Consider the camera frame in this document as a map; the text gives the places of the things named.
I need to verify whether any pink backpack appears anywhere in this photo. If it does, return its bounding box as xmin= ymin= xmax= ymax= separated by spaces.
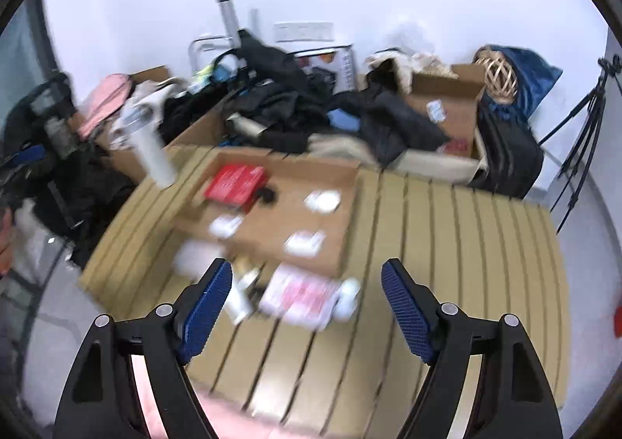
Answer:
xmin=78 ymin=73 xmax=139 ymax=138

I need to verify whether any beige fabric bag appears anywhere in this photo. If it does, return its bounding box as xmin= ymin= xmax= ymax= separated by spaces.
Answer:
xmin=306 ymin=133 xmax=487 ymax=184

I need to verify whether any beige crumpled cloth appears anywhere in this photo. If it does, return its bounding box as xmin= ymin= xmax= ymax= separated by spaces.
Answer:
xmin=129 ymin=79 xmax=188 ymax=114

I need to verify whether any white thermos bottle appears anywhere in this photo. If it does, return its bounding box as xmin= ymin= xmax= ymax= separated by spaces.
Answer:
xmin=131 ymin=99 xmax=178 ymax=189

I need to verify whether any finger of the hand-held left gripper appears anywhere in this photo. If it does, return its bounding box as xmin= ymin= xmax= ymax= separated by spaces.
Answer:
xmin=0 ymin=145 xmax=49 ymax=177

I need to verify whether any dark blue bag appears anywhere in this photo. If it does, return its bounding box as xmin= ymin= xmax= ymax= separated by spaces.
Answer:
xmin=479 ymin=45 xmax=563 ymax=129

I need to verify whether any printed appliance box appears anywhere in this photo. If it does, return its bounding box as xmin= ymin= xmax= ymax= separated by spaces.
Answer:
xmin=294 ymin=44 xmax=358 ymax=92

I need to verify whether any black tripod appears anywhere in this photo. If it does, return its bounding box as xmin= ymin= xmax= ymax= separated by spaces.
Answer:
xmin=537 ymin=55 xmax=622 ymax=233

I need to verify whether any trolley pull handle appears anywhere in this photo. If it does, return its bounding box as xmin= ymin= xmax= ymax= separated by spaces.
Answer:
xmin=201 ymin=0 xmax=244 ymax=48

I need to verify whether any red and white packet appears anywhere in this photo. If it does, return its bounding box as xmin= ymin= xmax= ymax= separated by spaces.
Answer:
xmin=257 ymin=264 xmax=341 ymax=330

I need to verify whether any black folding cart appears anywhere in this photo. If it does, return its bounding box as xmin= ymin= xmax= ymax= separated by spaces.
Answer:
xmin=5 ymin=72 xmax=139 ymax=269

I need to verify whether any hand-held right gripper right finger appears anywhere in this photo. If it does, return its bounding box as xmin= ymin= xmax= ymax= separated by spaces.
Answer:
xmin=381 ymin=259 xmax=564 ymax=439

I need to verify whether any white wall socket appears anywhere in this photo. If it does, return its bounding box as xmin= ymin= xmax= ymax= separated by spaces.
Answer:
xmin=273 ymin=22 xmax=335 ymax=42

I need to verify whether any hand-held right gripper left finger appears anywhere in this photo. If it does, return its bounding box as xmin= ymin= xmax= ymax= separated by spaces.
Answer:
xmin=52 ymin=259 xmax=233 ymax=439

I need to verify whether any open cardboard box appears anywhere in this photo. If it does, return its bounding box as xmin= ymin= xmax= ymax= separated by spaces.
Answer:
xmin=73 ymin=66 xmax=234 ymax=182

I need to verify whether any red flat box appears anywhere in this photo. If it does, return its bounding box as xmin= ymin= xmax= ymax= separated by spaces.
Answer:
xmin=203 ymin=164 xmax=268 ymax=206

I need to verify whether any white spray bottle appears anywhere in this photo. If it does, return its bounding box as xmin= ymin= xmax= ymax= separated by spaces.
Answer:
xmin=226 ymin=269 xmax=260 ymax=325

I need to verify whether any person's left hand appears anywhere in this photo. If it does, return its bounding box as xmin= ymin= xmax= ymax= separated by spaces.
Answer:
xmin=0 ymin=210 xmax=16 ymax=275

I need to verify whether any white crumpled packet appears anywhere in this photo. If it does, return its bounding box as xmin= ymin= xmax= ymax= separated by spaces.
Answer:
xmin=175 ymin=245 xmax=225 ymax=275

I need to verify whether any pink down jacket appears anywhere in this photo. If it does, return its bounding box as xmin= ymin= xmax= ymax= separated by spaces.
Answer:
xmin=131 ymin=354 xmax=292 ymax=439

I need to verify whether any cream cloth bag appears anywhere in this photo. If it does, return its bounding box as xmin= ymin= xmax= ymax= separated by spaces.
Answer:
xmin=364 ymin=47 xmax=458 ymax=80

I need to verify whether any small white rounded case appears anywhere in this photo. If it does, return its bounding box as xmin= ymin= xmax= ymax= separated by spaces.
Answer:
xmin=335 ymin=278 xmax=363 ymax=320

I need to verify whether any black jacket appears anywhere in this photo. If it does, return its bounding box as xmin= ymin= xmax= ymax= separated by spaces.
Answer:
xmin=335 ymin=79 xmax=450 ymax=168

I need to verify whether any black clothes pile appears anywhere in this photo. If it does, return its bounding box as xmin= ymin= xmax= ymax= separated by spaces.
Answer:
xmin=228 ymin=79 xmax=341 ymax=155

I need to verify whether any black suitcase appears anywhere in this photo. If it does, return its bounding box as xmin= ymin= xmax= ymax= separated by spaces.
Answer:
xmin=469 ymin=101 xmax=545 ymax=199

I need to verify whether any wicker ball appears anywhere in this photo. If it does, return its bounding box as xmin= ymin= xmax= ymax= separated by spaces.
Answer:
xmin=472 ymin=46 xmax=517 ymax=104

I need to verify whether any white metal frame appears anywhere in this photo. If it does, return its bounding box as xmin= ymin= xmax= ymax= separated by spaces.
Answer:
xmin=189 ymin=33 xmax=234 ymax=75

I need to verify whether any shallow cardboard tray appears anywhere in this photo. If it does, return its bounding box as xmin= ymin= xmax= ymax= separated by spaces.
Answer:
xmin=175 ymin=150 xmax=363 ymax=277

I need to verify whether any black bag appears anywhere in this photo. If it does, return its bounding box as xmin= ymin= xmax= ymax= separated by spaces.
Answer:
xmin=236 ymin=30 xmax=316 ymax=94

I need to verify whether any cardboard box with labels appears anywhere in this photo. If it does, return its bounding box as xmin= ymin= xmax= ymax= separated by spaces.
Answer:
xmin=405 ymin=62 xmax=487 ymax=160

